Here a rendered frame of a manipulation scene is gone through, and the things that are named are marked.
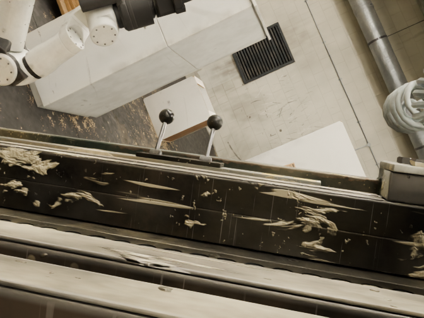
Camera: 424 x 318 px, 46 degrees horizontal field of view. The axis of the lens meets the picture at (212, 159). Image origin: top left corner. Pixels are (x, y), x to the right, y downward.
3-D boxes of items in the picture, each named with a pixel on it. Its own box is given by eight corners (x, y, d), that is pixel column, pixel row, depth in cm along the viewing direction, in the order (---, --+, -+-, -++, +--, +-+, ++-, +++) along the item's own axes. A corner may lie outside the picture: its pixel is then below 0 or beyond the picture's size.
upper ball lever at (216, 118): (197, 168, 114) (209, 118, 120) (213, 170, 113) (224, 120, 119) (195, 159, 111) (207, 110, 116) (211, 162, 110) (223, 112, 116)
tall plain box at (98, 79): (69, 62, 453) (243, -25, 418) (92, 122, 448) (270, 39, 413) (8, 38, 365) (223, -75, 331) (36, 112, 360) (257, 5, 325)
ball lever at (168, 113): (148, 161, 116) (163, 113, 122) (163, 163, 116) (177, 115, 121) (144, 153, 113) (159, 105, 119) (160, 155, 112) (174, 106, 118)
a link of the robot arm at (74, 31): (122, 29, 118) (78, 58, 121) (115, 7, 123) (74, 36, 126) (105, 11, 113) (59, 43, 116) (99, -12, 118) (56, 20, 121)
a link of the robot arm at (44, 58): (69, 58, 116) (7, 101, 121) (82, 52, 126) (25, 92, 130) (40, 19, 114) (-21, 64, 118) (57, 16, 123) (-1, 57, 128)
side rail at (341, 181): (5, 163, 154) (9, 128, 153) (371, 219, 132) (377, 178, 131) (-7, 164, 148) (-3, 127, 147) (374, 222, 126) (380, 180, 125)
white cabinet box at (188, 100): (154, 103, 669) (202, 81, 655) (170, 142, 664) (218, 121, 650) (142, 98, 625) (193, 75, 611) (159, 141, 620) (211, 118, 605)
